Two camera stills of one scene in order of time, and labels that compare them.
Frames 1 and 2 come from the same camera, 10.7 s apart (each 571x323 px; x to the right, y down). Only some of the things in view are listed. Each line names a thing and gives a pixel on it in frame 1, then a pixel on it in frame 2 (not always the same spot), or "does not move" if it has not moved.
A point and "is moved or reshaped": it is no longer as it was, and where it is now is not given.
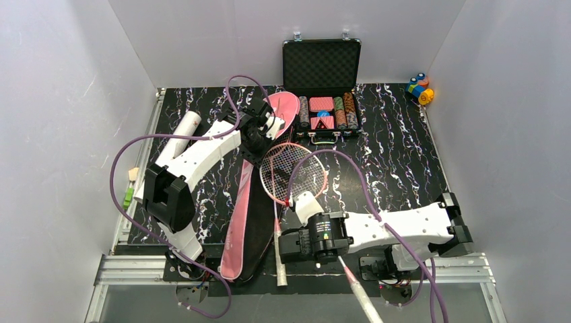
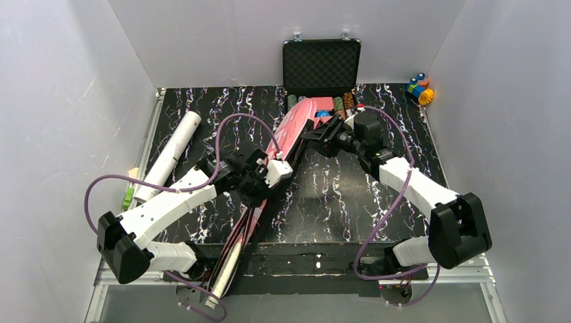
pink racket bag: (250, 235) is moved or reshaped
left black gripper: (259, 129) → (249, 179)
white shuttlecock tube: (188, 122) does not move
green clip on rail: (128, 197) does not move
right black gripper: (287, 245) → (330, 137)
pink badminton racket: (277, 169) → (213, 300)
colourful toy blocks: (417, 87) does not move
